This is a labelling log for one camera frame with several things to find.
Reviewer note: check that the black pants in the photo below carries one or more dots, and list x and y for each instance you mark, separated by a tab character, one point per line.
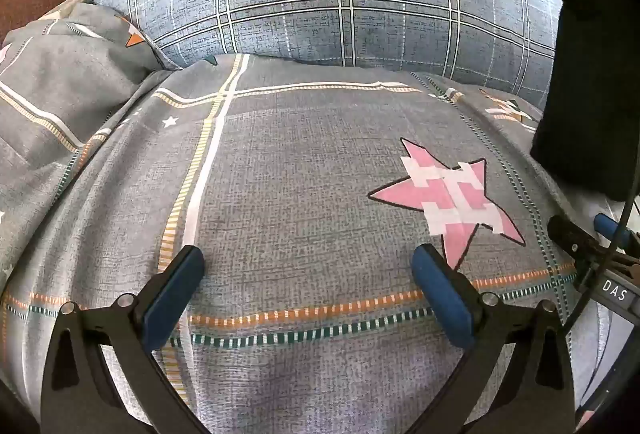
585	63

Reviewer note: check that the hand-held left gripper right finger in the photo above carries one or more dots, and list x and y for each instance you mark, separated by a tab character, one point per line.
445	294

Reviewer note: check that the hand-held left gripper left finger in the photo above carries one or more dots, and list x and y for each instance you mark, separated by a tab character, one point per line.
172	299

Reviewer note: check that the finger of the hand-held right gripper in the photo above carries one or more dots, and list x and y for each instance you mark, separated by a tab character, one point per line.
570	234
607	225

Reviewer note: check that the grey star print quilt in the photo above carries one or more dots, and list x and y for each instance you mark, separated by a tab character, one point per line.
300	163

